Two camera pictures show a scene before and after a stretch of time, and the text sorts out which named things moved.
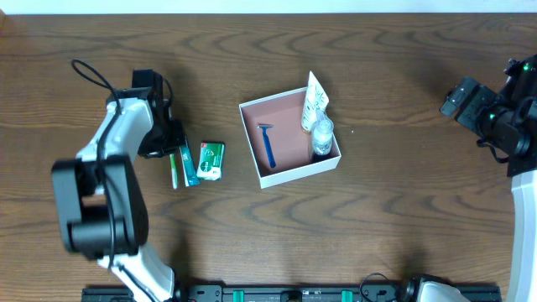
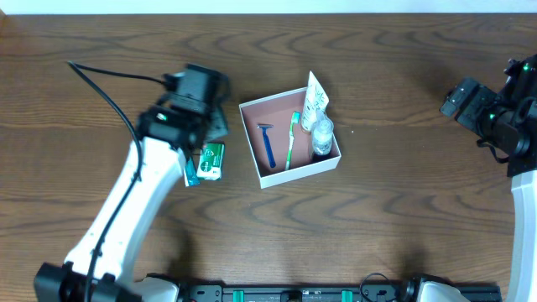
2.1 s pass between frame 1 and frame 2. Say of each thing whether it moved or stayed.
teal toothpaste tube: stayed
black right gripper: stayed
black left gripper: moved
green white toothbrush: moved
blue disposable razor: stayed
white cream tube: stayed
